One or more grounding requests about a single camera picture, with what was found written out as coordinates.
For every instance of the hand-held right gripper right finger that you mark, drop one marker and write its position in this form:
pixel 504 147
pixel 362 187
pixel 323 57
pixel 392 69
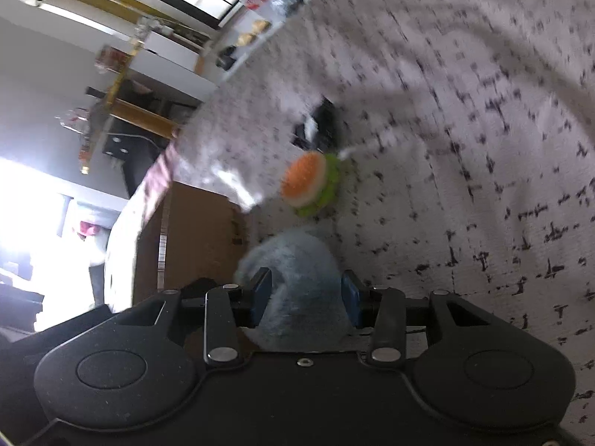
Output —
pixel 349 299

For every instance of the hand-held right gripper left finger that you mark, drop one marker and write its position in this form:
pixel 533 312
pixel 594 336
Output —
pixel 261 297

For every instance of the blue-grey fluffy plush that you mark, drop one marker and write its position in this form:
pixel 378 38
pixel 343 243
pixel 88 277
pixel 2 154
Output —
pixel 297 278

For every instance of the cardboard box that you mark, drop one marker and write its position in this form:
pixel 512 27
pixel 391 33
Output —
pixel 195 241

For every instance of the burger plush toy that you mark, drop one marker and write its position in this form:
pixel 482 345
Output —
pixel 304 181

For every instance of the white bed sheet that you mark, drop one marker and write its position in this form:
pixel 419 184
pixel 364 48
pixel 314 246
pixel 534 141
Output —
pixel 121 260

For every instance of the pink satin quilt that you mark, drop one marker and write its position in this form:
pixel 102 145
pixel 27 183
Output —
pixel 158 172

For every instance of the black and white plush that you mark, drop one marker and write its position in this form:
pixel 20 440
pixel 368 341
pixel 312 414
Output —
pixel 325 116

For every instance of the white black-patterned blanket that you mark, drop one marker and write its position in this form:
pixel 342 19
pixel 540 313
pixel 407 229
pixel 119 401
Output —
pixel 465 148

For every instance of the black low cabinet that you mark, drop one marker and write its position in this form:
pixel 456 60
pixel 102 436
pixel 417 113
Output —
pixel 123 146

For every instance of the gold-edged table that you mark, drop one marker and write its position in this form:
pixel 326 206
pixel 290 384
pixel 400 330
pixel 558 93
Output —
pixel 139 114

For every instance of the black slipper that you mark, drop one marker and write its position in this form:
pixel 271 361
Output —
pixel 227 58

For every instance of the clear water bottle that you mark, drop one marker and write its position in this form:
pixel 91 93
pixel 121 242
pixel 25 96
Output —
pixel 72 120

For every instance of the yellow slipper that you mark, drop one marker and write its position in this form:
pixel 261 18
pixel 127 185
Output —
pixel 261 26
pixel 246 38

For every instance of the red printed snack bag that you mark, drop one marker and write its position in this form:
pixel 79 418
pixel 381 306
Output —
pixel 109 58

